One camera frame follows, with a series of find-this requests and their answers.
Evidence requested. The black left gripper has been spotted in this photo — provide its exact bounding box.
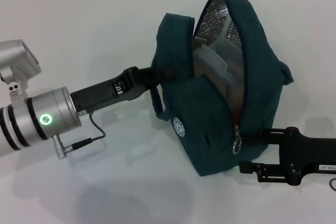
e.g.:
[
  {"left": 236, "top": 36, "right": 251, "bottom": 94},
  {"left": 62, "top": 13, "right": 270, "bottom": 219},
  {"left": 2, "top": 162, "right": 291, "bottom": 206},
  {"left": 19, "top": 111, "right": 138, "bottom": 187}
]
[{"left": 70, "top": 65, "right": 181, "bottom": 116}]

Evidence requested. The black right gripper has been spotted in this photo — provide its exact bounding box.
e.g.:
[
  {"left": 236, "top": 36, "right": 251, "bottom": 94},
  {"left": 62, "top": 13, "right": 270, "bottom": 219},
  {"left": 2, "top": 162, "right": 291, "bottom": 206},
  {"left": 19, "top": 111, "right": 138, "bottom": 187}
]
[{"left": 239, "top": 126, "right": 336, "bottom": 186}]

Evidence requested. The dark left arm cable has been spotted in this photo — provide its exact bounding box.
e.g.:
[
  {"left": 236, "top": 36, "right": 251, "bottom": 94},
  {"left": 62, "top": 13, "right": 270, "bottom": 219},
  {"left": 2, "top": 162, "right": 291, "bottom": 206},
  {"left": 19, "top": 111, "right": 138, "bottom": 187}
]
[{"left": 53, "top": 111, "right": 107, "bottom": 161}]

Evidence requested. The clear food container blue seal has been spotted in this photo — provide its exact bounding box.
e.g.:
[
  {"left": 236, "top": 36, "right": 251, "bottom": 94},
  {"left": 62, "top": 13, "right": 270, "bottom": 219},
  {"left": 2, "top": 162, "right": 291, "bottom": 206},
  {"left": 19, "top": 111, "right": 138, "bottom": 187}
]
[{"left": 193, "top": 42, "right": 232, "bottom": 99}]

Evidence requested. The dark teal insulated lunch bag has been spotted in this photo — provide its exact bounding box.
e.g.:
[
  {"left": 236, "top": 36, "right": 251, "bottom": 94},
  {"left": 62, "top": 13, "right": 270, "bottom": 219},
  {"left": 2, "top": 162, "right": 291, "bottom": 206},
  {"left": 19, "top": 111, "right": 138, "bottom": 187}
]
[{"left": 151, "top": 0, "right": 293, "bottom": 177}]

